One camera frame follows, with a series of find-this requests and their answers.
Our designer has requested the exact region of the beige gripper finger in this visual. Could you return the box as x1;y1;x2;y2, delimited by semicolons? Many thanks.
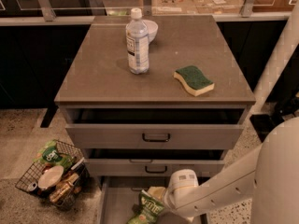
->
148;187;166;201

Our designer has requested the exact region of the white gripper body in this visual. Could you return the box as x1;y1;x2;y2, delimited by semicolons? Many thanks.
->
163;169;199;210

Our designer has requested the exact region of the green jalapeno chip bag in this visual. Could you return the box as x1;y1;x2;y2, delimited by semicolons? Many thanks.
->
126;190;164;224

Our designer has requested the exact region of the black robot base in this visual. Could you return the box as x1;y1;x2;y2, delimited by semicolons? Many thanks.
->
249;91;299;142

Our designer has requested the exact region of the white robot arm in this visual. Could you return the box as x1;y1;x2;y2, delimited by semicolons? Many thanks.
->
163;118;299;224

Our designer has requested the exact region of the grey bottom drawer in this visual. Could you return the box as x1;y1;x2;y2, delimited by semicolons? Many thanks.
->
98;176;209;224

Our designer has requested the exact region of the grey drawer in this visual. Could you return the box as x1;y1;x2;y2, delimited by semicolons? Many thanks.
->
86;149;224;177
60;106;249;150
98;176;209;224

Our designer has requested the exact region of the grey middle drawer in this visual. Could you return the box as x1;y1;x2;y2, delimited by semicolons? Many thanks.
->
86;149;224;177

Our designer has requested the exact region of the grey drawer cabinet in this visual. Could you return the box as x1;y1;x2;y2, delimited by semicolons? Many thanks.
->
53;14;257;224

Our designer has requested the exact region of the grey top drawer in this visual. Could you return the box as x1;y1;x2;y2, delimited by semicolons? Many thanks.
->
60;106;249;150

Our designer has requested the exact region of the green snack bag in basket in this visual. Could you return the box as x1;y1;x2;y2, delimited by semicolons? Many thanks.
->
34;140;73;170

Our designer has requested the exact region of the brown snack packet in basket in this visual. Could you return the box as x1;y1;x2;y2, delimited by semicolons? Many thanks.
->
50;173;79;203

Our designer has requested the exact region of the green yellow sponge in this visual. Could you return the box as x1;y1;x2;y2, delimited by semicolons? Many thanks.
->
173;65;215;97

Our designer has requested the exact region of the white bowl in basket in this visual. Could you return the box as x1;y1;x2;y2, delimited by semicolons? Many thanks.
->
38;165;64;189

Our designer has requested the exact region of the soda can in basket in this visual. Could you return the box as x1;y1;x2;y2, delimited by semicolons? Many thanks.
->
27;182;38;193

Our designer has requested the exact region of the clear plastic water bottle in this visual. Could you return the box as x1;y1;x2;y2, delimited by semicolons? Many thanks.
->
125;7;150;74

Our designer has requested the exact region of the cardboard box left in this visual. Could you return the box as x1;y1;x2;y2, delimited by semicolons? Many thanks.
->
151;0;198;15

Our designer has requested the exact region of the black wire basket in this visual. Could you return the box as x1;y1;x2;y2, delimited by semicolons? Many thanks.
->
15;140;89;211

